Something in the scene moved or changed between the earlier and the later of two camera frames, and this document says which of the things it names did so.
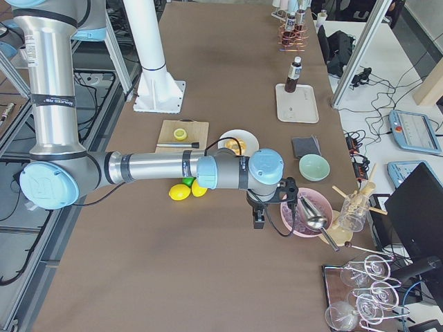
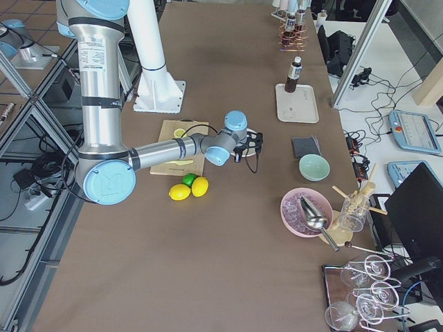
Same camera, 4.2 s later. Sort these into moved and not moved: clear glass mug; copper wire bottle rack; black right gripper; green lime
Moved: black right gripper
Not moved: copper wire bottle rack; clear glass mug; green lime
